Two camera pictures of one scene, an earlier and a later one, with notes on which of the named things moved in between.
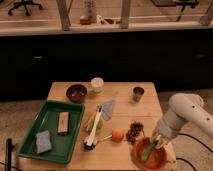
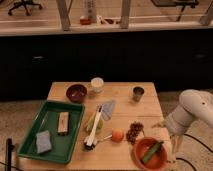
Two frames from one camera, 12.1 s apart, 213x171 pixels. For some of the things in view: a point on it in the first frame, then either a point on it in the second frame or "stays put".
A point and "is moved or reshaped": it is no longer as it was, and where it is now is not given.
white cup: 97,84 stays put
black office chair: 24,3 stays put
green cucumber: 149,150 is moved or reshaped
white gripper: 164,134 -> 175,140
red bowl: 155,161 stays put
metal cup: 137,93 stays put
